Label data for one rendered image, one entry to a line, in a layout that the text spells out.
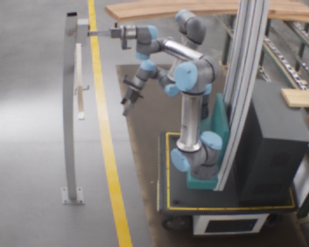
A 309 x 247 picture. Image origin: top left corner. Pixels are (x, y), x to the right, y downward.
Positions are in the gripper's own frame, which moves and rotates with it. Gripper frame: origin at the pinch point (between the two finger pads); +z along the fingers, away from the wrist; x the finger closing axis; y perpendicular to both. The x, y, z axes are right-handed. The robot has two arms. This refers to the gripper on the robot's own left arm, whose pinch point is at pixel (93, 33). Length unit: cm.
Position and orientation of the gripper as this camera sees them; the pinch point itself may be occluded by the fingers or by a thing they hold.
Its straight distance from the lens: 202.1
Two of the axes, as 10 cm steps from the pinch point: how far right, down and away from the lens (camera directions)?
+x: 1.9, 3.0, -9.4
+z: -9.8, 0.3, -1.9
